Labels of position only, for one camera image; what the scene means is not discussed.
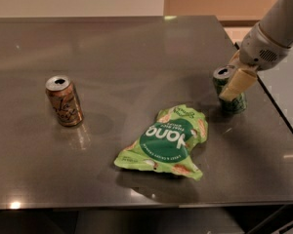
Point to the green snack bag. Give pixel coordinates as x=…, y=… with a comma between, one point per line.
x=165, y=146

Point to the green soda can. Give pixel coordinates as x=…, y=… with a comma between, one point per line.
x=231, y=102

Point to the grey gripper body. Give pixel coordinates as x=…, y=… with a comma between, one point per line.
x=260, y=50

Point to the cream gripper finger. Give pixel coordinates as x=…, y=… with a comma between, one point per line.
x=235, y=61
x=240, y=81

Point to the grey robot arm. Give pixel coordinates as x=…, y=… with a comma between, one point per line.
x=277, y=23

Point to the orange soda can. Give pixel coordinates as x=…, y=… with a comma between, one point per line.
x=64, y=99

